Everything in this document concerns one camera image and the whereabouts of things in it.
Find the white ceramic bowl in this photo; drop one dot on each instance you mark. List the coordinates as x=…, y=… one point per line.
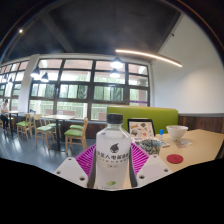
x=177, y=132

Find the green speckled enamel mug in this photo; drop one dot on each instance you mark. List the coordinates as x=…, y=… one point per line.
x=150, y=146

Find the small blue-capped tube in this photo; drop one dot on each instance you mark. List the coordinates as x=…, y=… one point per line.
x=161, y=134

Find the clear plastic water bottle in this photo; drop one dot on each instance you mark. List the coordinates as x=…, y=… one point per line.
x=113, y=156

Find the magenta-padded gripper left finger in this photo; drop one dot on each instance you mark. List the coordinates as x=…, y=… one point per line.
x=83, y=159

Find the wooden dining table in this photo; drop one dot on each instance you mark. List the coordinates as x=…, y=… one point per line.
x=58, y=117

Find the black pendant lamps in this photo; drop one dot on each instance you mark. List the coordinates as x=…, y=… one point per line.
x=116, y=63

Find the green-seated wooden chairs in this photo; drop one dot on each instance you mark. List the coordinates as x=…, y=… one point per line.
x=73, y=132

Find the small white card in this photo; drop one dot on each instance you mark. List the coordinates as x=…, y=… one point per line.
x=165, y=144

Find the long linear ceiling light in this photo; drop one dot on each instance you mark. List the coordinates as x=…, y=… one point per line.
x=150, y=55

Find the green upholstered bench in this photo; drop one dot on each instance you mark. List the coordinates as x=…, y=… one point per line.
x=165, y=116

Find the black-framed picture stand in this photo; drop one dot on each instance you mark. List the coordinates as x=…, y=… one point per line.
x=141, y=128

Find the flat round red coaster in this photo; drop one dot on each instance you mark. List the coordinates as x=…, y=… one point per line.
x=175, y=158

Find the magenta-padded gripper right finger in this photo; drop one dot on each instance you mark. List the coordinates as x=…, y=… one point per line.
x=141, y=160

